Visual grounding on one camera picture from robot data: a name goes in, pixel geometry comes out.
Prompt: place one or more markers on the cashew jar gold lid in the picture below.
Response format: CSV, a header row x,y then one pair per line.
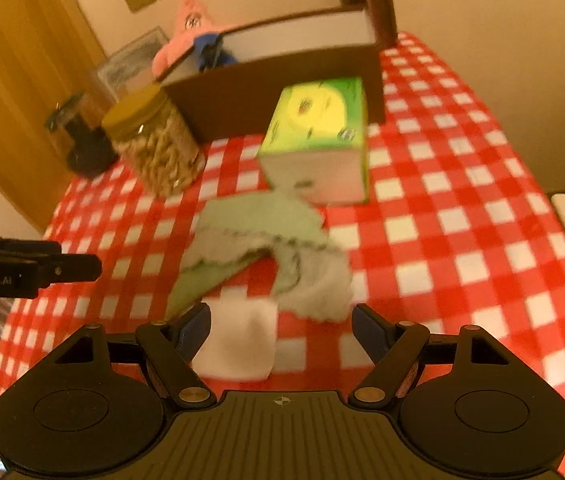
x,y
147,130

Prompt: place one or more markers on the white tissue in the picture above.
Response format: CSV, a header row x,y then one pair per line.
x,y
242,340

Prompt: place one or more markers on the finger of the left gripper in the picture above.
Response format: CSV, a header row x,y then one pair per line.
x,y
34,247
70,268

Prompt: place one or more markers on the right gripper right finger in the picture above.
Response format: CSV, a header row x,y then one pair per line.
x,y
396,351

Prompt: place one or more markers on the pink starfish plush toy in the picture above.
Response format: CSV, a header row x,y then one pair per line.
x,y
194,29

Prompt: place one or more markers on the green tissue box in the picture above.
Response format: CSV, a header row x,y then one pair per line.
x,y
316,145

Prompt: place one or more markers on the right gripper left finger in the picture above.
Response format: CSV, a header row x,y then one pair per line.
x,y
169,348

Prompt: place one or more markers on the green grey microfibre cloth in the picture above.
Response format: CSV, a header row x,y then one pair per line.
x,y
313,278

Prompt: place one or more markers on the red white checkered tablecloth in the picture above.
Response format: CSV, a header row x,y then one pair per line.
x,y
456,230

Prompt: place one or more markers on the grey blue microfibre cloth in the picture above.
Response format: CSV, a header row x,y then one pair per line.
x,y
210,52

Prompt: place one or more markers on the dark glass jar green lid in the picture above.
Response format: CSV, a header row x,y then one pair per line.
x,y
76,125

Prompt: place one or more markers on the framed picture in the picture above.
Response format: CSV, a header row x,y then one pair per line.
x,y
130,68

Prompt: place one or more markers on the brown cardboard box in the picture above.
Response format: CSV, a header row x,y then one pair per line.
x,y
240,99

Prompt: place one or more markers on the wooden door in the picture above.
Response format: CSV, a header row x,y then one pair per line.
x,y
48,52

